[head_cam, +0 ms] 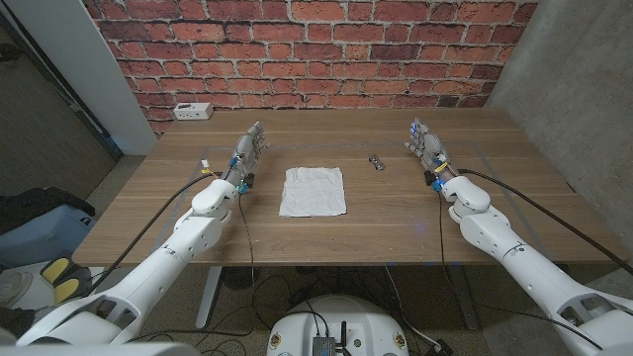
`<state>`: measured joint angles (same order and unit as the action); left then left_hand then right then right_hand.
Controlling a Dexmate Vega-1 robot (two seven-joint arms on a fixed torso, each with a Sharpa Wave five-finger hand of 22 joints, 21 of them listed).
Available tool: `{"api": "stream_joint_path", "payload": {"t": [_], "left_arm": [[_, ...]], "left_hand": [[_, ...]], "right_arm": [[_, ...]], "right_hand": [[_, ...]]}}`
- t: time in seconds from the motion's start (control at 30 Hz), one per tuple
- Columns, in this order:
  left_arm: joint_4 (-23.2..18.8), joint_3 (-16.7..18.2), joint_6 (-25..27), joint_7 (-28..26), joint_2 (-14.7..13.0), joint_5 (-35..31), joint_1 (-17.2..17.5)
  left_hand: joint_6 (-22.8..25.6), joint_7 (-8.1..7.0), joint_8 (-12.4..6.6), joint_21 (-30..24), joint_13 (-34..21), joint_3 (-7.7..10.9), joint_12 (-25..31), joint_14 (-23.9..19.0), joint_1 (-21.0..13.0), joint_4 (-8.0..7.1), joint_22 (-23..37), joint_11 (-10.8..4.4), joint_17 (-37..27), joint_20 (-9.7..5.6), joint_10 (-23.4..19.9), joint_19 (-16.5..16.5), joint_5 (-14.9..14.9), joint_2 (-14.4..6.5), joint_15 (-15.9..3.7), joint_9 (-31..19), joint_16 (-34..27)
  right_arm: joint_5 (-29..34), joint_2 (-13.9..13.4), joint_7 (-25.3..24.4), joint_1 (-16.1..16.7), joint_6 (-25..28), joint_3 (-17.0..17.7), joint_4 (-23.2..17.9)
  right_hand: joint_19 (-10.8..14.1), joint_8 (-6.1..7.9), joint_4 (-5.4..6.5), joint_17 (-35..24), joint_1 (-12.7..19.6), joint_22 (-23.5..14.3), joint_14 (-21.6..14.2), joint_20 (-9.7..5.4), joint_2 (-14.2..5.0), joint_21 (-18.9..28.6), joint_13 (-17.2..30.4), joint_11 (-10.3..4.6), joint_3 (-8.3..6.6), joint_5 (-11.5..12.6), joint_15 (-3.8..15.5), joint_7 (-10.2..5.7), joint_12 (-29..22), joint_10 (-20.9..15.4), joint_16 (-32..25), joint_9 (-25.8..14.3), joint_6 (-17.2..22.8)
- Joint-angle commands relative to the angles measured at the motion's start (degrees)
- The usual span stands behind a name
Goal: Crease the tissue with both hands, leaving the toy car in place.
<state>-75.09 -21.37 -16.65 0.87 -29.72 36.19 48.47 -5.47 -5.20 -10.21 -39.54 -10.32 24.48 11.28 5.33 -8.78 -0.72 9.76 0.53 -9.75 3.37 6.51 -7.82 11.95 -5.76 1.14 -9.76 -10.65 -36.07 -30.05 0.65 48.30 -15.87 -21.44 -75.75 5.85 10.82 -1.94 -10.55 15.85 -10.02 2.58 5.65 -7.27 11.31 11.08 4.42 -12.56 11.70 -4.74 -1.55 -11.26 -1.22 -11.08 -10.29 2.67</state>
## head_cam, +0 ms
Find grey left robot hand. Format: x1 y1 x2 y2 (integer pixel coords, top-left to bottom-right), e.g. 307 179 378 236
220 121 269 195

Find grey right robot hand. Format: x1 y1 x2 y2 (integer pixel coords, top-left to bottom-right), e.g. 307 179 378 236
404 117 461 192

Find white cloth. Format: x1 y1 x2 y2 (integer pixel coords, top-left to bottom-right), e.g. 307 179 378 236
278 166 348 219

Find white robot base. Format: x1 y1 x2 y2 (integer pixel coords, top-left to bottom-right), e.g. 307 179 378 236
265 294 410 356

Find white power strip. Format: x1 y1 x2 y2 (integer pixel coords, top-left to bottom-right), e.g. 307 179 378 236
172 102 215 122

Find red brick print backdrop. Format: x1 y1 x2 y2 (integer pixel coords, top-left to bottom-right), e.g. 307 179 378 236
81 0 540 137

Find white table leg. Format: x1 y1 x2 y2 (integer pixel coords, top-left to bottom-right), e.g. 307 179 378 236
195 266 224 330

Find grey table leg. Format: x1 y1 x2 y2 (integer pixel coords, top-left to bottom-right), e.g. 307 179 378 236
447 266 481 331

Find white partition panel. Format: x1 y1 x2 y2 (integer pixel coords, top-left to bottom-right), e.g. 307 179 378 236
4 0 158 156

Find small grey electronics box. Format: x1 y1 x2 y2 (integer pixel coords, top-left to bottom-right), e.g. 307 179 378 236
311 334 337 356

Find black cloth bag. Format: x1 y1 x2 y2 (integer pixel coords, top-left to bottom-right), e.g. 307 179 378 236
0 186 96 233

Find blue storage container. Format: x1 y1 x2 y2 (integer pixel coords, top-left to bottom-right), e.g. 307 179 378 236
0 204 96 271

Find yellow and black pads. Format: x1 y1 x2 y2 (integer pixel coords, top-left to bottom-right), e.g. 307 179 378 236
39 255 93 306

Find white robot torso edge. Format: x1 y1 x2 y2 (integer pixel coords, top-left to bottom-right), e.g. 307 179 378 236
0 342 202 356

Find thin black left wrist cable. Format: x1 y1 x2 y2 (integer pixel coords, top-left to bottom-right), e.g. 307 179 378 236
236 191 278 332

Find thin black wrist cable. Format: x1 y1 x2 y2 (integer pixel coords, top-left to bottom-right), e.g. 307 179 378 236
236 191 278 332
436 190 604 350

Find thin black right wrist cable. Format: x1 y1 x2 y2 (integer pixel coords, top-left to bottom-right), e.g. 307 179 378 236
436 190 604 350

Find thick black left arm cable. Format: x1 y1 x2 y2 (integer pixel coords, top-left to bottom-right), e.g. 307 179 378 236
83 170 224 298

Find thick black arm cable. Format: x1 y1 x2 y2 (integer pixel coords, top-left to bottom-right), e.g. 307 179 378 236
457 168 633 276
83 170 224 298

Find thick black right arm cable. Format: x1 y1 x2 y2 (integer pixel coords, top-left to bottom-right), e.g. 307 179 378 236
457 168 633 276

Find white floor cable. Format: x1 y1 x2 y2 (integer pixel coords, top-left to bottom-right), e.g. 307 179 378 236
384 266 441 350

